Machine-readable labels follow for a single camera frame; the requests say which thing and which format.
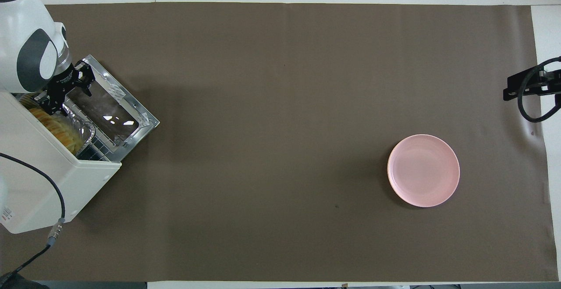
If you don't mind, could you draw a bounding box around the cream toaster oven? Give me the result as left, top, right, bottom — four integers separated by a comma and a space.
0, 92, 122, 234

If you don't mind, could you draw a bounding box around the brown table mat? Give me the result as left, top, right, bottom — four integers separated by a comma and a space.
0, 2, 558, 282

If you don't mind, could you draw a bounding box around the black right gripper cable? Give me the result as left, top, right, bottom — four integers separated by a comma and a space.
517, 57, 561, 123

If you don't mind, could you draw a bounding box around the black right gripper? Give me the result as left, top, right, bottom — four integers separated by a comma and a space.
503, 69, 561, 102

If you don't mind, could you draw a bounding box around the pink round plate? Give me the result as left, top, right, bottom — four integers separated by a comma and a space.
387, 134, 461, 207

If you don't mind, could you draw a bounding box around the oven wire rack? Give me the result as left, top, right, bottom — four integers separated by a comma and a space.
77, 142, 111, 161

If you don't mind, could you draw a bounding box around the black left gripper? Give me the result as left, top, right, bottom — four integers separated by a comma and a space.
35, 61, 95, 115

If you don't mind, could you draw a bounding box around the sliced yellow bread loaf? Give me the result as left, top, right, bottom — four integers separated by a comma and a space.
22, 96, 83, 153

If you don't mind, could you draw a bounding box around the aluminium foil tray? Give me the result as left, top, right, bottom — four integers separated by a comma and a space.
20, 94, 96, 156

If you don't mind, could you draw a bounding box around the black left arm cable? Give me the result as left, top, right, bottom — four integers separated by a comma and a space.
0, 152, 66, 283

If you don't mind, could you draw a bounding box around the glass oven door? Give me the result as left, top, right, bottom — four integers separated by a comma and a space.
61, 55, 160, 161

